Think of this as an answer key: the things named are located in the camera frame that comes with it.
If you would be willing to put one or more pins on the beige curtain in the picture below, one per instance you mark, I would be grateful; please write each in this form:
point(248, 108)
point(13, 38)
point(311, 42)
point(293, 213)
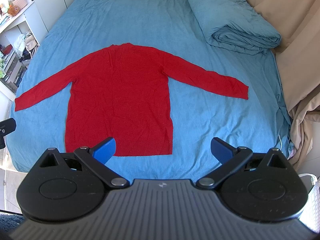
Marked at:
point(297, 58)

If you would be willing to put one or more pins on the red long-sleeve sweater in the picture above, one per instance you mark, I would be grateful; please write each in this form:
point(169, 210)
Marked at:
point(122, 92)

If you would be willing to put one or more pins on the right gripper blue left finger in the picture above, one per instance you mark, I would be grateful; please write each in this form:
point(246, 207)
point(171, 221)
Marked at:
point(95, 159)

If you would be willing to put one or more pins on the white shelf unit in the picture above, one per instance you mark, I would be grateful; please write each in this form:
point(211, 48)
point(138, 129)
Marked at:
point(28, 19)

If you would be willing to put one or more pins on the folded blue duvet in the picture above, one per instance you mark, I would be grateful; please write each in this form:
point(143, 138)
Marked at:
point(234, 25)

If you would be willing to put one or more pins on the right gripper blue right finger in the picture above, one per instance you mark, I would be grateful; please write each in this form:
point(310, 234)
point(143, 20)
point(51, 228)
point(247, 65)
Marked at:
point(232, 160)

